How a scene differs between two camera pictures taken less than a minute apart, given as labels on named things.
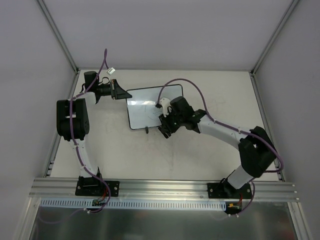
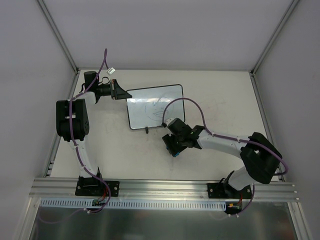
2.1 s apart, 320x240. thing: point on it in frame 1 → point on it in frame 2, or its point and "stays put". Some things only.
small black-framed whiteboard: x=142 y=111 stays put
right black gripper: x=167 y=124 → x=171 y=144
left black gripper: x=114 y=89 stays put
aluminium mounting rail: x=43 y=188 stays put
